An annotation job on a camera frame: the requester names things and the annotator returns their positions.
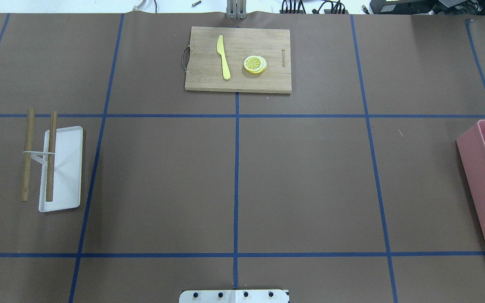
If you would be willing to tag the yellow plastic knife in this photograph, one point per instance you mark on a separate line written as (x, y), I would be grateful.
(226, 74)

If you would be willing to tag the lemon slice toy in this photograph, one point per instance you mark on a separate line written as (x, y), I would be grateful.
(255, 64)

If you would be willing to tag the wooden cutting board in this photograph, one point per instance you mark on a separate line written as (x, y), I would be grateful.
(203, 70)

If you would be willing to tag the white rectangular tray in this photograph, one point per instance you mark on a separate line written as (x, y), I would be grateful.
(67, 170)

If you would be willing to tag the wooden rack rod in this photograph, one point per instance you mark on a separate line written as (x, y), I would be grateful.
(51, 157)
(26, 165)

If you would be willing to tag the aluminium frame post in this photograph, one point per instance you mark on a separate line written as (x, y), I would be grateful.
(236, 9)

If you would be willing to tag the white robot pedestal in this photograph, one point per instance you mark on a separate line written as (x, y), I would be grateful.
(235, 296)

